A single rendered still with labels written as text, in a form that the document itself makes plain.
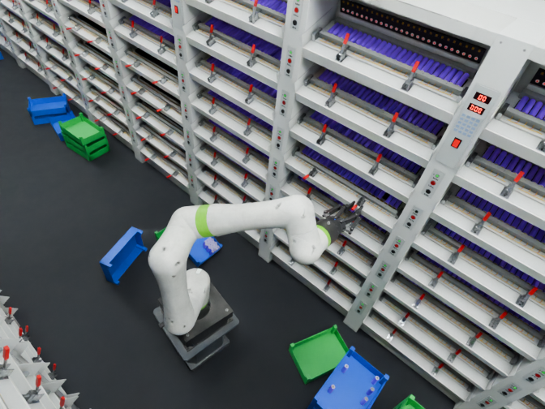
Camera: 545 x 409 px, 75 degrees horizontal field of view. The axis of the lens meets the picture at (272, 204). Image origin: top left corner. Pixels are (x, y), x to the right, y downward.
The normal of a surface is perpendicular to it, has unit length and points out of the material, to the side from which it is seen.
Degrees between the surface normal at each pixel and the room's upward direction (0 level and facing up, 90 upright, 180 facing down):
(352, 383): 0
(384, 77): 19
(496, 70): 90
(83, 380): 0
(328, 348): 0
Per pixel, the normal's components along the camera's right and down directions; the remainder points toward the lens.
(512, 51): -0.65, 0.50
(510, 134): -0.12, -0.48
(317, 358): 0.10, -0.68
